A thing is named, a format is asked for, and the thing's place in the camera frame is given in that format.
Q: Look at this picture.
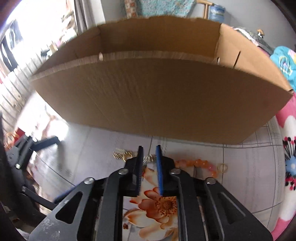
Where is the orange bead bracelet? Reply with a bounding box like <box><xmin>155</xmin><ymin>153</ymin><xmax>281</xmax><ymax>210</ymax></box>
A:
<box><xmin>174</xmin><ymin>158</ymin><xmax>219</xmax><ymax>179</ymax></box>

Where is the gold chain clasp jewelry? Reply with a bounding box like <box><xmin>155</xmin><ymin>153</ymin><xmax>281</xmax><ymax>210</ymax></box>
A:
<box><xmin>113</xmin><ymin>149</ymin><xmax>156</xmax><ymax>164</ymax></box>

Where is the pink floral blanket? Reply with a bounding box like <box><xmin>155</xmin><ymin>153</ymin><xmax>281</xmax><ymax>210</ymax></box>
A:
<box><xmin>271</xmin><ymin>95</ymin><xmax>295</xmax><ymax>240</ymax></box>

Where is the brown cardboard box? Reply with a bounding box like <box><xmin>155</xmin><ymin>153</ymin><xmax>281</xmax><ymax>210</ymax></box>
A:
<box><xmin>31</xmin><ymin>16</ymin><xmax>293</xmax><ymax>145</ymax></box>

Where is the grey curtain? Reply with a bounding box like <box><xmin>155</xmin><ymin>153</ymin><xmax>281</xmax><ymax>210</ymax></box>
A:
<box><xmin>74</xmin><ymin>0</ymin><xmax>105</xmax><ymax>35</ymax></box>

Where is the turquoise floral quilt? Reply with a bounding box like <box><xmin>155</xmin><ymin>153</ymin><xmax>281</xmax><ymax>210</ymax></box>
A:
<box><xmin>270</xmin><ymin>46</ymin><xmax>296</xmax><ymax>90</ymax></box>

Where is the patterned tall vase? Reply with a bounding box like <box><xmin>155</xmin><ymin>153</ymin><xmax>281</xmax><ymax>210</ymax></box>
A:
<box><xmin>124</xmin><ymin>0</ymin><xmax>138</xmax><ymax>19</ymax></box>

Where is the blue water jug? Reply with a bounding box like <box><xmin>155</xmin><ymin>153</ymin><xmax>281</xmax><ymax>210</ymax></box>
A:
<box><xmin>208</xmin><ymin>4</ymin><xmax>225</xmax><ymax>23</ymax></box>

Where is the teal floral hanging cloth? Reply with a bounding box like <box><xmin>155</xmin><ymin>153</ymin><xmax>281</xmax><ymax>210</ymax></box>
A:
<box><xmin>136</xmin><ymin>0</ymin><xmax>196</xmax><ymax>17</ymax></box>

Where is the wooden chair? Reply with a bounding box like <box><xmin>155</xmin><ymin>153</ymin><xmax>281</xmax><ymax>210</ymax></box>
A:
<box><xmin>196</xmin><ymin>0</ymin><xmax>215</xmax><ymax>20</ymax></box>

